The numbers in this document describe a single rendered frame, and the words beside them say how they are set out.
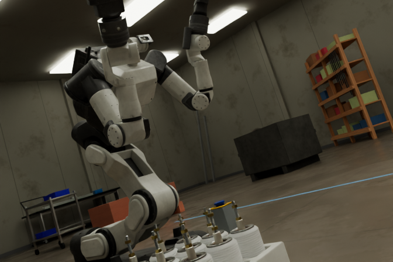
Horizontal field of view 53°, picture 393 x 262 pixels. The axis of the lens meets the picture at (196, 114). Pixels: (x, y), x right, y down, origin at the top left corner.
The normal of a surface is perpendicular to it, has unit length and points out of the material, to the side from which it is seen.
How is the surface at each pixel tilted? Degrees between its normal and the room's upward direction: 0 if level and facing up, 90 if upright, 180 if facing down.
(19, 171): 90
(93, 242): 90
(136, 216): 90
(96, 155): 90
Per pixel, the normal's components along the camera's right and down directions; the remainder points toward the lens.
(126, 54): 0.16, 0.44
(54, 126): 0.70, -0.32
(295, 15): -0.65, 0.11
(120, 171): -0.36, 0.41
